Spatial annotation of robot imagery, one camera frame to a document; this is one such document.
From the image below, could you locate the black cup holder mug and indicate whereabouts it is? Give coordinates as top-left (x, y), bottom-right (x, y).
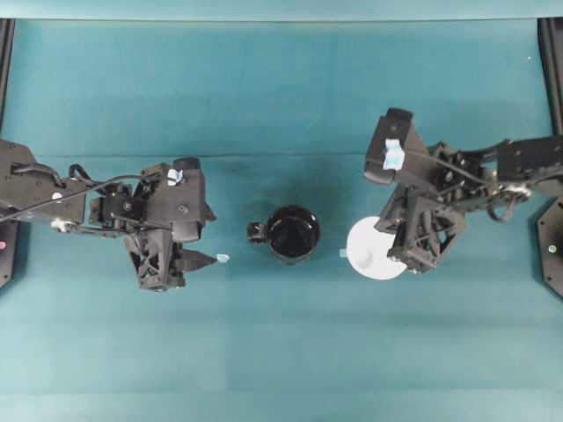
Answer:
top-left (246, 205), bottom-right (320, 265)

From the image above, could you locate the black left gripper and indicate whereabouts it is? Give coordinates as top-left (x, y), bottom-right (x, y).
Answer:
top-left (124, 181), bottom-right (218, 292)

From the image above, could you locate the white paper cup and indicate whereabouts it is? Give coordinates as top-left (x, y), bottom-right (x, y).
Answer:
top-left (346, 216), bottom-right (406, 280)

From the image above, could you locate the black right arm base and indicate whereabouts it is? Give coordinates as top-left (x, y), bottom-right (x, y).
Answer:
top-left (536, 197), bottom-right (563, 297)

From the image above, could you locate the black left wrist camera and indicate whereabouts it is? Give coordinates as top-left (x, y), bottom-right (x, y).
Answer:
top-left (164, 156), bottom-right (206, 243)

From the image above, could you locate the black frame rail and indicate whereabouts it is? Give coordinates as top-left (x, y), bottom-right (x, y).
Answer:
top-left (0, 18), bottom-right (16, 125)
top-left (537, 17), bottom-right (562, 135)

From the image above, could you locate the black left frame rail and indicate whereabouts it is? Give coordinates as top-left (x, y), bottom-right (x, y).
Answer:
top-left (0, 18), bottom-right (16, 125)

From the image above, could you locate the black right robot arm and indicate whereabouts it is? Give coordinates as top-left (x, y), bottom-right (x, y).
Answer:
top-left (346, 135), bottom-right (562, 280)

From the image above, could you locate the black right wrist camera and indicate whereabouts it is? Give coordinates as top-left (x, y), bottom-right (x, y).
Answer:
top-left (363, 108), bottom-right (437, 193)

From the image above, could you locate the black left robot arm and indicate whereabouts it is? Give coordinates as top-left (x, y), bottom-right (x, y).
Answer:
top-left (1, 141), bottom-right (218, 292)

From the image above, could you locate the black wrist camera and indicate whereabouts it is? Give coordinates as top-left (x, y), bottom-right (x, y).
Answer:
top-left (164, 156), bottom-right (206, 243)
top-left (363, 108), bottom-right (437, 193)

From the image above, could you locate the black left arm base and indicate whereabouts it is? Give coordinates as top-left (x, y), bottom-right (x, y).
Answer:
top-left (0, 221), bottom-right (19, 288)

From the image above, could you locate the teal table cloth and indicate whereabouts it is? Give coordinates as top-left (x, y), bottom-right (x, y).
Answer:
top-left (1, 19), bottom-right (562, 421)

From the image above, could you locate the black right frame rail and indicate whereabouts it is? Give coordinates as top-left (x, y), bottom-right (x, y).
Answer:
top-left (537, 17), bottom-right (562, 135)

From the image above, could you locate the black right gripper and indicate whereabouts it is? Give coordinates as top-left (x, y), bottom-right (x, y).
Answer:
top-left (340, 185), bottom-right (466, 273)

